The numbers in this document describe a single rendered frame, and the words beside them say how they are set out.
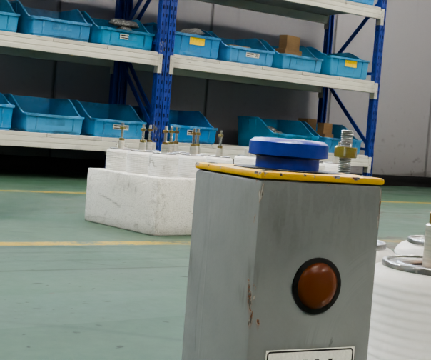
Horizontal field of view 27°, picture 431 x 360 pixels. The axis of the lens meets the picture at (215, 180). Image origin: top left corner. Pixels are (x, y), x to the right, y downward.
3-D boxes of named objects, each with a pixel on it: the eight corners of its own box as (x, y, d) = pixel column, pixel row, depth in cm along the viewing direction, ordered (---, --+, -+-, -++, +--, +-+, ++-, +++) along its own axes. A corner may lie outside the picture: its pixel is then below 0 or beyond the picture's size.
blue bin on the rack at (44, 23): (-2, 38, 532) (1, 3, 530) (58, 46, 553) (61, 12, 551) (30, 34, 490) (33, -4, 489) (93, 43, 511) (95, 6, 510)
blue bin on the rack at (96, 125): (54, 132, 560) (57, 98, 559) (108, 136, 582) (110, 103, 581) (92, 136, 519) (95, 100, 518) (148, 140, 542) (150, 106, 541)
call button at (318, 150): (341, 184, 44) (345, 143, 44) (272, 181, 42) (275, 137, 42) (298, 178, 48) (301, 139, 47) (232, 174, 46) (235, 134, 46)
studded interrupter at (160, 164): (180, 211, 286) (186, 127, 285) (165, 213, 278) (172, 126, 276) (154, 208, 290) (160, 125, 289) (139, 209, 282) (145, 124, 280)
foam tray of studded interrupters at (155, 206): (245, 233, 300) (250, 181, 299) (153, 236, 274) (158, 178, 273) (173, 219, 329) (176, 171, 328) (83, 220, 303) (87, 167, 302)
